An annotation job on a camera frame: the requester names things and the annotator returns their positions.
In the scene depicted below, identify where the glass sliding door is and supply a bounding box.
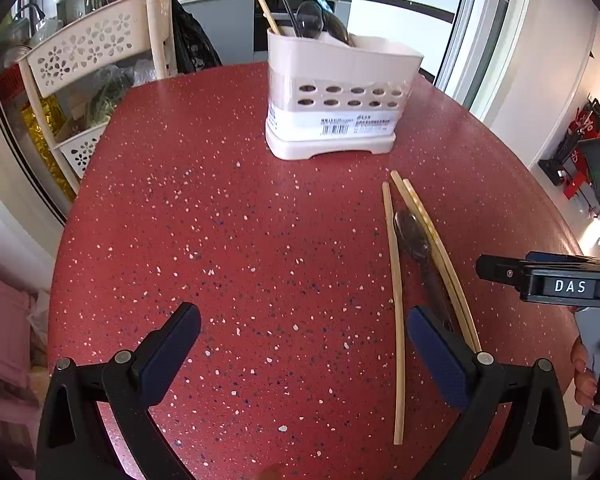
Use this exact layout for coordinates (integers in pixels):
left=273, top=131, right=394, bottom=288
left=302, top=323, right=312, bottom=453
left=432, top=0, right=536, bottom=123

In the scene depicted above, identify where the grey kitchen counter cabinet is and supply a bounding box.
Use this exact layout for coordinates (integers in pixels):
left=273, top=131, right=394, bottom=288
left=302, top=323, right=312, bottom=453
left=177, top=0, right=353, bottom=68

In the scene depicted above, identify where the bag of green vegetables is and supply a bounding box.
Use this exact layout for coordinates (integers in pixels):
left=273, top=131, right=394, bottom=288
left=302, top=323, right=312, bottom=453
left=85, top=62, right=136, bottom=128

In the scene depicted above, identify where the person's right hand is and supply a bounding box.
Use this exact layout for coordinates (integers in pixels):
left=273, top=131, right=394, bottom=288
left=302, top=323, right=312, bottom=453
left=570, top=336, right=600, bottom=409

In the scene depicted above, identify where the red basket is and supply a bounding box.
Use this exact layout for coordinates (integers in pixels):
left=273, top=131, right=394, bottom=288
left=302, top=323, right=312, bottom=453
left=0, top=67, right=28, bottom=101

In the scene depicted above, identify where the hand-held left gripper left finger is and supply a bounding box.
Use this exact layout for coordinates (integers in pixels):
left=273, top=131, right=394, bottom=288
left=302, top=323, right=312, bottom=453
left=36, top=302, right=202, bottom=480

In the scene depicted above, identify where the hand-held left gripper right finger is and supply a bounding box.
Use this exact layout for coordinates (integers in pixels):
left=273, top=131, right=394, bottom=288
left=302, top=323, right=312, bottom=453
left=406, top=305, right=572, bottom=480

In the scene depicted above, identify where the gold foil package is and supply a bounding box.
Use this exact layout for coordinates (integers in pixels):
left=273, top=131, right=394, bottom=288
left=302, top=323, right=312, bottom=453
left=19, top=102, right=77, bottom=203

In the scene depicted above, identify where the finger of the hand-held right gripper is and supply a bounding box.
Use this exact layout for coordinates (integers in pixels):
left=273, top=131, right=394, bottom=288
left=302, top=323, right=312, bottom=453
left=525, top=251, right=600, bottom=267
left=476, top=253, right=529, bottom=294

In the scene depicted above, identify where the black bag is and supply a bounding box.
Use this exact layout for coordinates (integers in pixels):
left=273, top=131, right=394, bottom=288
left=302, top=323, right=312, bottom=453
left=170, top=0, right=223, bottom=76

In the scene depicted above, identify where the pink plastic stool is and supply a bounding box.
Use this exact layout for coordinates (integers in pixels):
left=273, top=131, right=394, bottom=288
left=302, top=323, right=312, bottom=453
left=0, top=267, right=51, bottom=480

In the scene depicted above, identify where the cream plastic storage cart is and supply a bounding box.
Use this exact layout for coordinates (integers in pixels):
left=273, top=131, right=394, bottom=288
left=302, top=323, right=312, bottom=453
left=17, top=0, right=178, bottom=196

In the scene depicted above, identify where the red hanging decoration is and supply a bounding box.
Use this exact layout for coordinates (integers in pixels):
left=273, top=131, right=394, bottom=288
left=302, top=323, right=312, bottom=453
left=537, top=97, right=600, bottom=221

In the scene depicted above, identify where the cream plastic utensil holder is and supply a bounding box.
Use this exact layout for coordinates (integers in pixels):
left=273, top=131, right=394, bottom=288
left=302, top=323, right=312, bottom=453
left=265, top=27, right=423, bottom=161

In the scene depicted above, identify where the black chopstick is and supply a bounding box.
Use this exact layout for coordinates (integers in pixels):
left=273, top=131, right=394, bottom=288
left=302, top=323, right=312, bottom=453
left=281, top=0, right=301, bottom=38

